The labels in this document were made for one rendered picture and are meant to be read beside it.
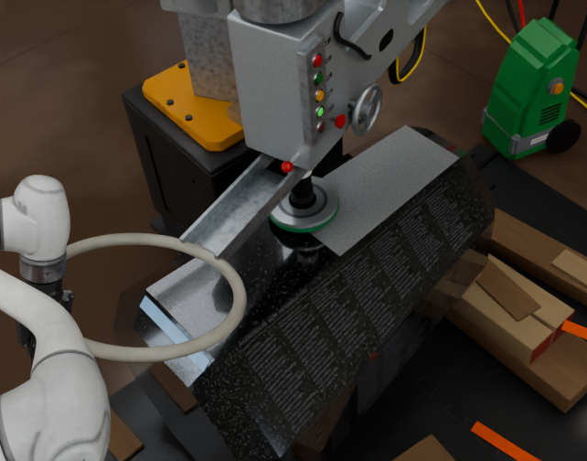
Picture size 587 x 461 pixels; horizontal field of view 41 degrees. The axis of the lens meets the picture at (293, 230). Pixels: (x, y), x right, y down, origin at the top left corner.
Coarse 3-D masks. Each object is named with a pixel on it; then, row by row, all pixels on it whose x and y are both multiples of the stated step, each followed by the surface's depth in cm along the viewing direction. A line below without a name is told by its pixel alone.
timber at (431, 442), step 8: (424, 440) 260; (432, 440) 260; (416, 448) 259; (424, 448) 258; (432, 448) 258; (440, 448) 258; (400, 456) 257; (408, 456) 257; (416, 456) 257; (424, 456) 256; (432, 456) 256; (440, 456) 256; (448, 456) 256
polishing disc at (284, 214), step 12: (312, 180) 242; (324, 180) 242; (324, 192) 238; (288, 204) 236; (324, 204) 235; (336, 204) 235; (276, 216) 233; (288, 216) 233; (300, 216) 233; (312, 216) 232; (324, 216) 232; (300, 228) 231
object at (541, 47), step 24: (528, 24) 342; (552, 24) 335; (528, 48) 335; (552, 48) 327; (576, 48) 330; (504, 72) 347; (528, 72) 334; (552, 72) 330; (504, 96) 350; (528, 96) 339; (552, 96) 341; (504, 120) 354; (528, 120) 345; (552, 120) 352; (504, 144) 360; (528, 144) 356; (552, 144) 357
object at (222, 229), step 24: (360, 120) 228; (264, 168) 219; (240, 192) 213; (264, 192) 213; (288, 192) 213; (216, 216) 207; (240, 216) 207; (264, 216) 206; (192, 240) 201; (216, 240) 202; (240, 240) 200
